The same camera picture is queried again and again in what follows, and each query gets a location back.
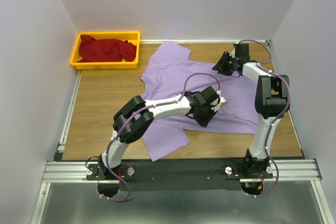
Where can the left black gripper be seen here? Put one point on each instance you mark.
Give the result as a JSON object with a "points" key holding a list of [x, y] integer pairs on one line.
{"points": [[203, 116]]}

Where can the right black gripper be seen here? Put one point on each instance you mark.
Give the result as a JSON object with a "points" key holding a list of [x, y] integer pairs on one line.
{"points": [[222, 63]]}

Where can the lavender t shirt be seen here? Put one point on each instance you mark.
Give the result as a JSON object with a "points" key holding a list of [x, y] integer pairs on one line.
{"points": [[168, 71]]}

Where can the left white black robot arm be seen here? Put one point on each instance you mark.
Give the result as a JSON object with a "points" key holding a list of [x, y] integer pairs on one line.
{"points": [[134, 119]]}

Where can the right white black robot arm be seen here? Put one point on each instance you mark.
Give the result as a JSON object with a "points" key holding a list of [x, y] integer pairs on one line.
{"points": [[272, 101]]}

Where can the yellow plastic bin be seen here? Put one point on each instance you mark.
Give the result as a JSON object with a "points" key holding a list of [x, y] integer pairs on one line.
{"points": [[130, 36]]}

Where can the red t shirt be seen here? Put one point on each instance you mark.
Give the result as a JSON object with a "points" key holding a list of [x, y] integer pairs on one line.
{"points": [[105, 50]]}

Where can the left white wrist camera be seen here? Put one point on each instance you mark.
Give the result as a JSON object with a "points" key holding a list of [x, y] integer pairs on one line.
{"points": [[219, 101]]}

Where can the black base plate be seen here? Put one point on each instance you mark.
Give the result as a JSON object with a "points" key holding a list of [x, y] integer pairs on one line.
{"points": [[182, 174]]}

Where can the aluminium frame rail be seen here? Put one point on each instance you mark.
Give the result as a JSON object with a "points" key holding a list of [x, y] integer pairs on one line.
{"points": [[76, 172]]}

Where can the left side aluminium rail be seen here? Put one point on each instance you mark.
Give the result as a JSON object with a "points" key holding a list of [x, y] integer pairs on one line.
{"points": [[64, 134]]}

